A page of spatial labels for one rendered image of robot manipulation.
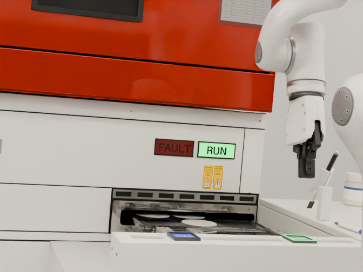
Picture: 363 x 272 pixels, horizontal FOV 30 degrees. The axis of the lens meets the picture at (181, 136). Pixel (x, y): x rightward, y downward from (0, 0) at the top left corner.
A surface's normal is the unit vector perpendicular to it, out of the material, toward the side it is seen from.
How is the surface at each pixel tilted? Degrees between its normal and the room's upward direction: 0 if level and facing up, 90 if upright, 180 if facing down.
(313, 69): 78
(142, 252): 90
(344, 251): 90
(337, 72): 90
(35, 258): 90
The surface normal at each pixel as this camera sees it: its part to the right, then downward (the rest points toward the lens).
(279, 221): -0.95, -0.07
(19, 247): 0.29, 0.07
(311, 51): 0.17, -0.14
